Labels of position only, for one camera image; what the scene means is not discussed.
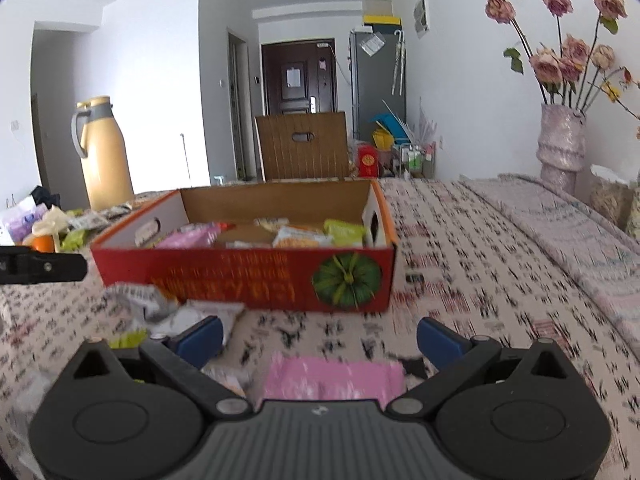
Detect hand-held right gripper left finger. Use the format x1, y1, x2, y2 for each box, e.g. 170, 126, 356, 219
62, 316, 256, 422

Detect pink quilted cloth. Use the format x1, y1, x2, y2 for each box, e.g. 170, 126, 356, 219
460, 174, 640, 338

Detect thin metal stick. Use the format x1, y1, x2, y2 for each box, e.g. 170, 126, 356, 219
180, 133, 193, 181

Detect red cardboard box pumpkin print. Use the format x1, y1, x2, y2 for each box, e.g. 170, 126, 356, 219
90, 178, 398, 313

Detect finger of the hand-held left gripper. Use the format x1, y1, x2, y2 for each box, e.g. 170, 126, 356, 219
0, 246, 87, 286

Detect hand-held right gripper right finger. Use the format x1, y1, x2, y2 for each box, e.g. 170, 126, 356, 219
387, 316, 576, 422

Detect white umbrella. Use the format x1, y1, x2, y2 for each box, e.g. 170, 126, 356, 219
392, 30, 406, 96

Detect white printed packet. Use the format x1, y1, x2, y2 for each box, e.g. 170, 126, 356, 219
68, 210, 108, 231

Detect silver white snack packet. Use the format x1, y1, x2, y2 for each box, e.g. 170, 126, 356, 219
105, 282, 179, 324

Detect wire rack with bottles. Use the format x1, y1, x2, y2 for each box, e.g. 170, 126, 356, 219
397, 142, 436, 178

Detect yellow and black box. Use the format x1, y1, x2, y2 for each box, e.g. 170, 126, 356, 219
363, 14, 402, 31

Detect yellow thermos jug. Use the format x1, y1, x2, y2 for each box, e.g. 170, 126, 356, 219
70, 96, 136, 212

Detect dried pink roses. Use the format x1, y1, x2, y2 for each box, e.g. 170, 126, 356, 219
480, 0, 633, 111

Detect red gift box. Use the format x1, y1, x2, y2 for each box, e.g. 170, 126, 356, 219
357, 145, 379, 178

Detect grey refrigerator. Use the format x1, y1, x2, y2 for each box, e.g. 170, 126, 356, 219
349, 28, 407, 142

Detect cream plastic bag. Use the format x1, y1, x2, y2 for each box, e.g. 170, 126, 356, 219
32, 205, 69, 251

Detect light green snack packet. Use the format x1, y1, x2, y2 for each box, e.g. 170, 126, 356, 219
324, 219, 369, 248

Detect purple tissue pack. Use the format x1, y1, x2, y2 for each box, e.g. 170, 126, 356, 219
2, 205, 43, 243

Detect pale pink snack packet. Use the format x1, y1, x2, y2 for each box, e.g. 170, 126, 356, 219
155, 222, 223, 250

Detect grey interior door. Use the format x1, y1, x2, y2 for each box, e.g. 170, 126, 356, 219
227, 30, 251, 181

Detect pink textured vase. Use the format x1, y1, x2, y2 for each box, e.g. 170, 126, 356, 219
536, 104, 587, 196

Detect white drying rack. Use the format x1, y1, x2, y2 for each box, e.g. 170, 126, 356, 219
415, 105, 441, 143

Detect wooden chair back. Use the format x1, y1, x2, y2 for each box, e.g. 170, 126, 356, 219
254, 111, 349, 182

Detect dark brown entrance door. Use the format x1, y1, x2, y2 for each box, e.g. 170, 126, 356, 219
261, 39, 337, 116

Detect blue plastic basket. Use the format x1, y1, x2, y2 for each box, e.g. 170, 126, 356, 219
370, 112, 406, 136

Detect small green packet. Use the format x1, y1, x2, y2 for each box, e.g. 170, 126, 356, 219
62, 227, 101, 252

